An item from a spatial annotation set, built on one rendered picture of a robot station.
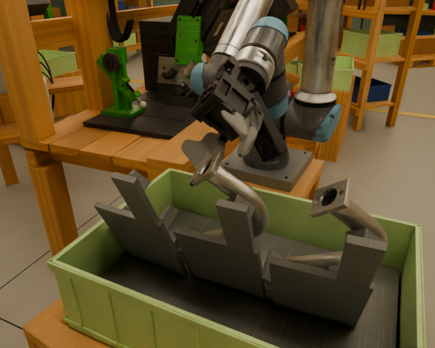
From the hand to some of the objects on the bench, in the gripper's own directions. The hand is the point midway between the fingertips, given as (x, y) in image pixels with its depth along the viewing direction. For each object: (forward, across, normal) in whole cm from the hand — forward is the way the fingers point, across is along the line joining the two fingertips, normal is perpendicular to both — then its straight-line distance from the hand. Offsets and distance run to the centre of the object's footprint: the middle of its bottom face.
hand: (217, 174), depth 53 cm
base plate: (-100, -101, +7) cm, 142 cm away
